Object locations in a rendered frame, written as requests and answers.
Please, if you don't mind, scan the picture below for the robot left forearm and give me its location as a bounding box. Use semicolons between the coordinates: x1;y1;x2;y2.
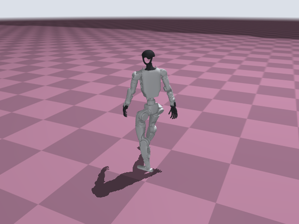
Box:
124;89;133;107

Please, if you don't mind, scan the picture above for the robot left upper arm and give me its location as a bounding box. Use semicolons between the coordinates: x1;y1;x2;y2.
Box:
129;71;142;95

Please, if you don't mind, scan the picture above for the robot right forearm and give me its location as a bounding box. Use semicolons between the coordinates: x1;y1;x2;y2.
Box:
167;88;175;106

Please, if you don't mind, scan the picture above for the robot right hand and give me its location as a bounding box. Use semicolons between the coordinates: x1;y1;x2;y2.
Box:
169;102;178;119

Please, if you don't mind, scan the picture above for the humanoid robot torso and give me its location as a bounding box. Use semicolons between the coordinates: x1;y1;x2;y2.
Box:
139;66;161;116

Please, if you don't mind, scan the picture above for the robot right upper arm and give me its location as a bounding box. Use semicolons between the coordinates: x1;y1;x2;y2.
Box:
160;69;171;92

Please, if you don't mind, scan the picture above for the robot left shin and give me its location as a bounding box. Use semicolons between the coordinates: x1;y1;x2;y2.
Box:
139;140;150;169

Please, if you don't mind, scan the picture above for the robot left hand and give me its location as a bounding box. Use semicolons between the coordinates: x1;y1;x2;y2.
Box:
123;105;128;117

